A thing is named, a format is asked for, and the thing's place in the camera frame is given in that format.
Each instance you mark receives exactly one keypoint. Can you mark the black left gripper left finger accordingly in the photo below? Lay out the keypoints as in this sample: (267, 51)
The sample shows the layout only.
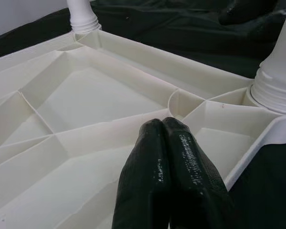
(143, 179)

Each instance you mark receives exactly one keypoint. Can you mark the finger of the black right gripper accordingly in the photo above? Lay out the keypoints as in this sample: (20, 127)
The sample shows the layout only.
(250, 10)

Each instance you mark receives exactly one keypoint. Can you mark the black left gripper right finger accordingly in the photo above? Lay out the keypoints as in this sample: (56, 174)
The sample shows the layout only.
(195, 179)

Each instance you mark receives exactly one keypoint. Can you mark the white plastic table top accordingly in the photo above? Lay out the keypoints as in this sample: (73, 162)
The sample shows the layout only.
(97, 95)

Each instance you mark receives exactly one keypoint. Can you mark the white plastic table leg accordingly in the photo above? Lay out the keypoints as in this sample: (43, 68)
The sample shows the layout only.
(281, 59)
(81, 14)

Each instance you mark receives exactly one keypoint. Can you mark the black cloth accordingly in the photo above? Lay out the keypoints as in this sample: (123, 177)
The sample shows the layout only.
(181, 28)

